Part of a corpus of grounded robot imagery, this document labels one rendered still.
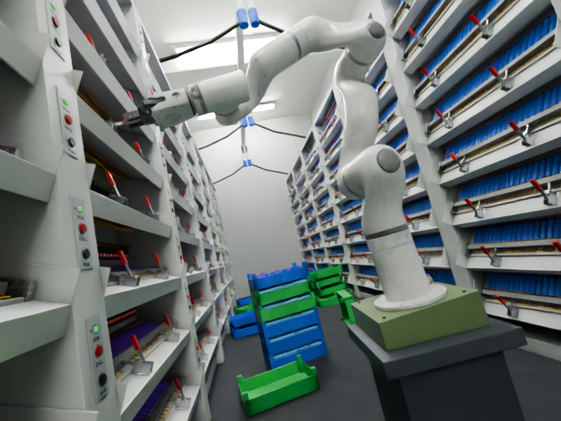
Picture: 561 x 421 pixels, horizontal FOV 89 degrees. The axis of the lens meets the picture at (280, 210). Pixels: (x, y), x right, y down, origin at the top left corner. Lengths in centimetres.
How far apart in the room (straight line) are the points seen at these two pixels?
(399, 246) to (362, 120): 37
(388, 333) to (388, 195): 34
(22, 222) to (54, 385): 24
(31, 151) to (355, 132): 74
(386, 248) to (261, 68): 60
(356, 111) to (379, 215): 31
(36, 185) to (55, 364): 26
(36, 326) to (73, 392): 12
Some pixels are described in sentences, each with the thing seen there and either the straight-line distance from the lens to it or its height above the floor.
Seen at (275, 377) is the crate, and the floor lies 2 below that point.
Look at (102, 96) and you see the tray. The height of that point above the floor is 117.
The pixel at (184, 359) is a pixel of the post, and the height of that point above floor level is 25.
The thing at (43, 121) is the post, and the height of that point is 84.
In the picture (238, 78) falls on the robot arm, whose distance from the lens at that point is 85.
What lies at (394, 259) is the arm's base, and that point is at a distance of 81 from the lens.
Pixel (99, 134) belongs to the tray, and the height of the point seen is 92.
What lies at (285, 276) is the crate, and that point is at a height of 43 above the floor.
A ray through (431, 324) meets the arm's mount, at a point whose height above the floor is 31.
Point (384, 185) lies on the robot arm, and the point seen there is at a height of 66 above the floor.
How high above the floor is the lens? 56
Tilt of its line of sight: 8 degrees up
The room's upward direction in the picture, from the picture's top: 13 degrees counter-clockwise
